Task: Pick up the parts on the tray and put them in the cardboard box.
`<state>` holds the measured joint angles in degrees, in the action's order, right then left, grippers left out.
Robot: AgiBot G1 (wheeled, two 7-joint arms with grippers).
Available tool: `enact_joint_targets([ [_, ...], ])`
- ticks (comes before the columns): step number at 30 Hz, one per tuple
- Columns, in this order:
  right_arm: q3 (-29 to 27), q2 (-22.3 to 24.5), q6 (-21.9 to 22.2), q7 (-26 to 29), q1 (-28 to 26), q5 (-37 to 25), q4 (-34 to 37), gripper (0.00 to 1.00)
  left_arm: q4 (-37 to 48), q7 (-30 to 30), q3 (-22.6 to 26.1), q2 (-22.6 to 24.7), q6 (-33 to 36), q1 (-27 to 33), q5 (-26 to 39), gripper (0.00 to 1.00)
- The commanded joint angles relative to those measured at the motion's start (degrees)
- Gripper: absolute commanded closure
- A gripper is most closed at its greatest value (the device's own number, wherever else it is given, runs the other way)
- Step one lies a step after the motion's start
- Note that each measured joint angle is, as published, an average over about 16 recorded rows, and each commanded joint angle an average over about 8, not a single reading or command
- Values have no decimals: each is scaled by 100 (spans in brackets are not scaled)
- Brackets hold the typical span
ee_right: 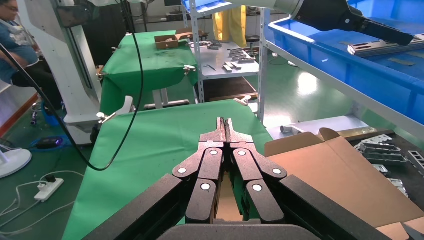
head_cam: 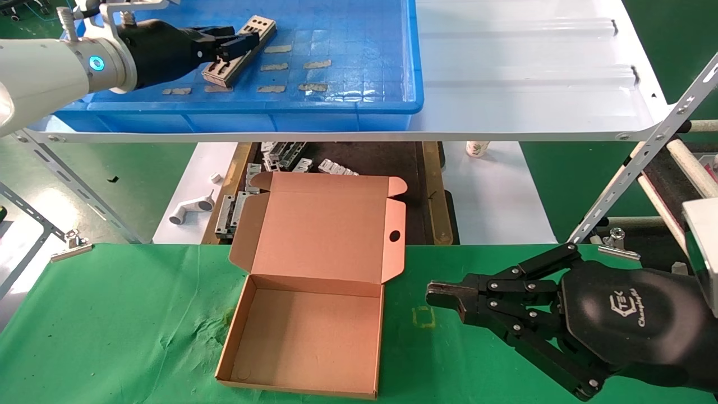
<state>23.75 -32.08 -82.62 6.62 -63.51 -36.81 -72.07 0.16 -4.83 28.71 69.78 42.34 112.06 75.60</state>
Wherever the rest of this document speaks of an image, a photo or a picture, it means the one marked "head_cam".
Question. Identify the grey perforated frame bar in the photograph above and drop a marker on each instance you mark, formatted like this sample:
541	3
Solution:
33	210

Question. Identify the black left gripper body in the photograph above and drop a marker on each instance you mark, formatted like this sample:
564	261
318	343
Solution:
157	53

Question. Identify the tan tape patch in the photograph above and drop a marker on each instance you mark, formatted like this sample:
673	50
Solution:
275	67
312	87
176	91
271	88
213	90
278	49
317	64

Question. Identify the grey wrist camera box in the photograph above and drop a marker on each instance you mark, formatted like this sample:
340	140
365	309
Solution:
704	252
112	8

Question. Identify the white metal shelf board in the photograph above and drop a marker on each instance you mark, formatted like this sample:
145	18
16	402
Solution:
533	84

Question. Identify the silver binder clip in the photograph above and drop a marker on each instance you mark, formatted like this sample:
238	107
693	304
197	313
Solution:
73	244
618	241

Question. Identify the blue plastic tray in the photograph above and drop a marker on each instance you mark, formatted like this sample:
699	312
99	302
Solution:
364	56

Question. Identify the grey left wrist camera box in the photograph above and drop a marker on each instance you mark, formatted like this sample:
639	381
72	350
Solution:
112	8

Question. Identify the wheeled chair base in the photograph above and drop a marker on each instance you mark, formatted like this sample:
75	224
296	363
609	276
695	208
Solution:
28	7

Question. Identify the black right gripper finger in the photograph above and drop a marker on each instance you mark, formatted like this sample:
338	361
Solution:
505	283
505	314

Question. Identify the ribbed silver metal bracket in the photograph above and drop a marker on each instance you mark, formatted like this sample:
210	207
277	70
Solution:
336	167

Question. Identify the open brown cardboard box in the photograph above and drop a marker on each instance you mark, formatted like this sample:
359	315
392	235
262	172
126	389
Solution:
331	235

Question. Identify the small silver metal bracket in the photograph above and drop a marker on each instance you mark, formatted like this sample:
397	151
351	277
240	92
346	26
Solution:
303	165
272	163
268	147

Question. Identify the grey metal bracket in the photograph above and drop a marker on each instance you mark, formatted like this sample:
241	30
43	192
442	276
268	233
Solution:
224	216
241	203
253	175

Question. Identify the green table cloth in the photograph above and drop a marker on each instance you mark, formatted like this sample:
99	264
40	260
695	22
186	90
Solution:
140	314

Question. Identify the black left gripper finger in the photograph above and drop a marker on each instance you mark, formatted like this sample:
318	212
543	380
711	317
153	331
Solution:
221	54
224	35

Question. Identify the metal parts pile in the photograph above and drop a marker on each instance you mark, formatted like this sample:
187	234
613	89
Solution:
381	168

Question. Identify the white pipe fitting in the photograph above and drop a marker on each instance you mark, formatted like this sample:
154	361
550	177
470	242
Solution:
193	207

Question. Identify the grey perforated shelf brace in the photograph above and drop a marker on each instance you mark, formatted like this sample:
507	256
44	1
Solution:
78	179
645	151

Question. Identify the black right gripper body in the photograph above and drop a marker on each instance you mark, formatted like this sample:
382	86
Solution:
628	320

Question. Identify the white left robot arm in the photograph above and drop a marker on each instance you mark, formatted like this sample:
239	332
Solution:
39	73

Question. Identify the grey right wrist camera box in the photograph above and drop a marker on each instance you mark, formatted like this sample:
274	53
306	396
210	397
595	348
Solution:
704	252

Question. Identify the long silver metal bracket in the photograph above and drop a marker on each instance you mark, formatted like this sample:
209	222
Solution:
293	152

